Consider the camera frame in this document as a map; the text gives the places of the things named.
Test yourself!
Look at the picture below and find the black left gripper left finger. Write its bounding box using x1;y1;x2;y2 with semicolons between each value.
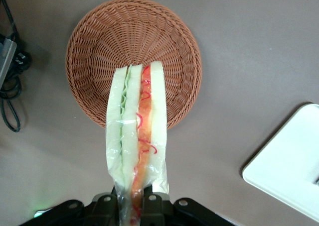
90;193;118;226

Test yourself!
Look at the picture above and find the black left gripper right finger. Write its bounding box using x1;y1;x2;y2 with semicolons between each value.
141;193;173;226

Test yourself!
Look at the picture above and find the triangle sandwich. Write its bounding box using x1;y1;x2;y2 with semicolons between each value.
104;61;170;226

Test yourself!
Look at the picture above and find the beige plastic tray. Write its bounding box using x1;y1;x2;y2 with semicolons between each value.
242;103;319;224

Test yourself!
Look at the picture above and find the round brown wicker basket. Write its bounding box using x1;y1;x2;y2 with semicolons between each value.
65;0;203;130

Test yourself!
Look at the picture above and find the black power plug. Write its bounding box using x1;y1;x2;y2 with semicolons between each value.
12;49;32;73

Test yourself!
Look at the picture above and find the grey metal power box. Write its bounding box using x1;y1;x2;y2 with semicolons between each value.
0;35;17;90

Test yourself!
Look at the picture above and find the looped black power cable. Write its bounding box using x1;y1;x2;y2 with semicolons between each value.
0;0;22;134

